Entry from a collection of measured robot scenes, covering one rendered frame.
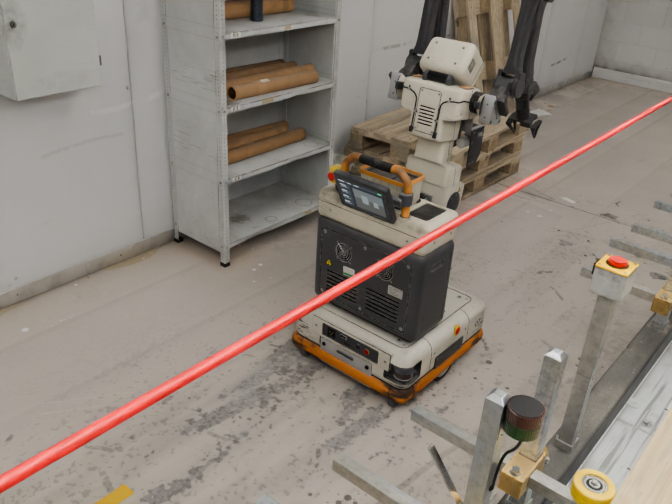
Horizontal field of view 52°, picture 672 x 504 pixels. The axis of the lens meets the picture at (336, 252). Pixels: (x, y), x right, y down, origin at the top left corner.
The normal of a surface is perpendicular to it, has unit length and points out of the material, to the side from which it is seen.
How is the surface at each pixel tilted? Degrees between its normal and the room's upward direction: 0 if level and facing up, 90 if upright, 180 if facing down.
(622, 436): 0
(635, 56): 90
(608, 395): 0
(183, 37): 90
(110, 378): 0
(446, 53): 48
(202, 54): 90
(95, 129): 90
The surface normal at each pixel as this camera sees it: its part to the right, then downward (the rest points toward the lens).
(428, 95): -0.63, 0.20
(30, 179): 0.77, 0.34
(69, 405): 0.06, -0.88
